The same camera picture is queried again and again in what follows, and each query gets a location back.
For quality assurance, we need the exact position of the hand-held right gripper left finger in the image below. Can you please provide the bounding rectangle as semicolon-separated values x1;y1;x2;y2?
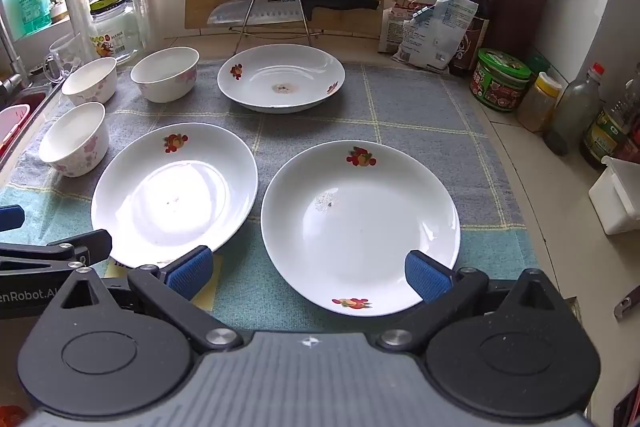
60;245;243;354

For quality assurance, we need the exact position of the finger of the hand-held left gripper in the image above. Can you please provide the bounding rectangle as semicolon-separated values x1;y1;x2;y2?
0;229;112;274
0;205;25;232

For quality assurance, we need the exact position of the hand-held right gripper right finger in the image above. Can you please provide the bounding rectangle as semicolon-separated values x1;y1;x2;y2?
375;249;571;353

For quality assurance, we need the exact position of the white floral plate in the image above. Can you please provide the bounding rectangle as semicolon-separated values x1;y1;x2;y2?
216;43;347;114
91;123;259;269
260;139;462;318

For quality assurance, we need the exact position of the white pink-flowered bowl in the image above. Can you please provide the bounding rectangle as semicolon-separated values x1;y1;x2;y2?
61;57;118;106
38;102;110;178
130;47;201;104

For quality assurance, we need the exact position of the red plastic basin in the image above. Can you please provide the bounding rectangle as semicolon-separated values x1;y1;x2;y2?
0;104;32;154

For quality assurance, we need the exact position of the metal faucet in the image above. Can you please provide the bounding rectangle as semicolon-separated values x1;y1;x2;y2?
0;17;26;108

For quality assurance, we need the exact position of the blue grey checked cloth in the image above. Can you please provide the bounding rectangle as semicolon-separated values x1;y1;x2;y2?
0;59;541;333

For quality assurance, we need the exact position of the clear glass mug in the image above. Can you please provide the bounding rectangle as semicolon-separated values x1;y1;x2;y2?
44;32;86;82

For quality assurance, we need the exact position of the yellow lid spice jar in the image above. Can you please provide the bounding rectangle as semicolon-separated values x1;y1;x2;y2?
516;72;563;132

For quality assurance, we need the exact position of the white plastic box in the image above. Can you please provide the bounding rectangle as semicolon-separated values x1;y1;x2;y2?
588;155;640;236

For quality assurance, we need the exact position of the glass jar with label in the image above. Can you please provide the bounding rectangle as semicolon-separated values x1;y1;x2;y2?
89;0;143;62

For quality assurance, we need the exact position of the green lid sauce jar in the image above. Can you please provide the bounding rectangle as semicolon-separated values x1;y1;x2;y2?
470;48;532;112

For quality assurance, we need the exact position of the plastic wrap roll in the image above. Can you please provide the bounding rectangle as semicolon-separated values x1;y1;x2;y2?
59;0;101;60

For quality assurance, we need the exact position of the red cap glass bottle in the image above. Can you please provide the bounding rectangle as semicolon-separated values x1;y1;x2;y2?
543;63;606;156

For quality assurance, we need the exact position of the green label oil bottle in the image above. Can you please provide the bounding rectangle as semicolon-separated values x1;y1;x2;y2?
579;79;640;170

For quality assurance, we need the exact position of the dark green lid jar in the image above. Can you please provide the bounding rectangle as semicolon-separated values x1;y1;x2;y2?
525;54;552;80

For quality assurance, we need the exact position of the white blue food bag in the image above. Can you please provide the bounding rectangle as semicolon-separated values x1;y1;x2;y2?
391;0;478;74

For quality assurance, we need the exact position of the red white food bag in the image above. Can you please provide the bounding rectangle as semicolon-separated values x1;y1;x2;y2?
377;0;436;54

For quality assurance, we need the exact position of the dark red knife block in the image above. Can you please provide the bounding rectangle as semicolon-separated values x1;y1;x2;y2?
482;0;548;62

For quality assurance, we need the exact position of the dark soy sauce bottle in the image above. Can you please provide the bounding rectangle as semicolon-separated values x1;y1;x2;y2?
448;0;496;78

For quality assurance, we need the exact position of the brown handled tool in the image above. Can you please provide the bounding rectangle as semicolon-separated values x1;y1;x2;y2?
612;285;640;322

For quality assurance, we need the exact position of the black-handled kitchen knife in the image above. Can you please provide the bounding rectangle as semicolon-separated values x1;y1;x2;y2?
207;0;381;26

